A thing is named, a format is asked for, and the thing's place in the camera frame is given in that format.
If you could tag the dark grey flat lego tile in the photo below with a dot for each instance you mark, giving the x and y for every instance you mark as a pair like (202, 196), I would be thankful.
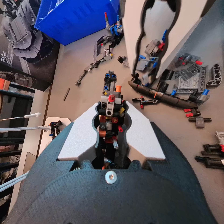
(66, 94)

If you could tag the dark grey curved lego panel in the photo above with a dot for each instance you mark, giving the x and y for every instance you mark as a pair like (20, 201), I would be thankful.
(148, 63)

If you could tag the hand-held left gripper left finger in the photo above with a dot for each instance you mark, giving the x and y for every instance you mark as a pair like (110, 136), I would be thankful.
(77, 140)

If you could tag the grey lego block red pins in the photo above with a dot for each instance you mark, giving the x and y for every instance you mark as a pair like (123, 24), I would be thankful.
(185, 59)

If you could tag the lego car chassis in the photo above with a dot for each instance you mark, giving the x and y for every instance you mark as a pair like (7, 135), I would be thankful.
(109, 106)

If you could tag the grey square lego frame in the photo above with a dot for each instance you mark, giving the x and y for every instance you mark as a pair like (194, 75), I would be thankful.
(189, 84)

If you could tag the grey three-hole lego beam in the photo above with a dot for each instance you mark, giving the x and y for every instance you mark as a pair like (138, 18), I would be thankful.
(214, 75)

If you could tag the clear acrylic plate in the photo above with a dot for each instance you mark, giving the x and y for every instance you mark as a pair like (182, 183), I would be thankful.
(30, 162)

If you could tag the black lego frame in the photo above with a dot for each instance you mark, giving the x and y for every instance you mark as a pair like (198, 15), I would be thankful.
(55, 127)

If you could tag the grey lego connector black pins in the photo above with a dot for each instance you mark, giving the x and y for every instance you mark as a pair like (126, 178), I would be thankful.
(200, 122)

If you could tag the black lego connector two red pins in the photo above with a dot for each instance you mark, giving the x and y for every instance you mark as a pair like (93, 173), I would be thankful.
(194, 112)

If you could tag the black lego axle assembly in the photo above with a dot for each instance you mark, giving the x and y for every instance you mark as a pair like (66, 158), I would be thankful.
(211, 159)

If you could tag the grey black lego fender assembly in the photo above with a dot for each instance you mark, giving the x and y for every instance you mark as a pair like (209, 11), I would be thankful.
(103, 56)

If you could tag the silver metal bar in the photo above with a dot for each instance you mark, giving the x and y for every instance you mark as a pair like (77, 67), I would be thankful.
(12, 182)
(22, 129)

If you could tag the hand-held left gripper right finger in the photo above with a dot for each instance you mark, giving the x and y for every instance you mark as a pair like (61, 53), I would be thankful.
(145, 140)

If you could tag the long black curved lego assembly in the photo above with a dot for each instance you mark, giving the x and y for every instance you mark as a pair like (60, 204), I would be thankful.
(168, 98)

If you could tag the dark chair frames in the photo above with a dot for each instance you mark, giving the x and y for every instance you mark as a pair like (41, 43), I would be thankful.
(15, 108)

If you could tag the grey blue lego axle assembly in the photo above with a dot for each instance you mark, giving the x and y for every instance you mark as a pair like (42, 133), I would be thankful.
(114, 28)

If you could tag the long black lego connector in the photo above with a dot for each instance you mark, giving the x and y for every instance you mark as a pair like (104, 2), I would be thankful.
(145, 101)

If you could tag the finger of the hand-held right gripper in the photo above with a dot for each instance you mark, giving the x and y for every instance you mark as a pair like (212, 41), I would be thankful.
(182, 31)
(131, 26)

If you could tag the light grey long lego beam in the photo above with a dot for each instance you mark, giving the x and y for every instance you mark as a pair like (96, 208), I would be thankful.
(145, 77)

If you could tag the white lamp base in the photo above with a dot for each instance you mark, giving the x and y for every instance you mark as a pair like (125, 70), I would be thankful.
(64, 120)

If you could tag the blue plastic bin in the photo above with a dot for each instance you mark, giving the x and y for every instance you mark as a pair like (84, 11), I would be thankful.
(75, 19)

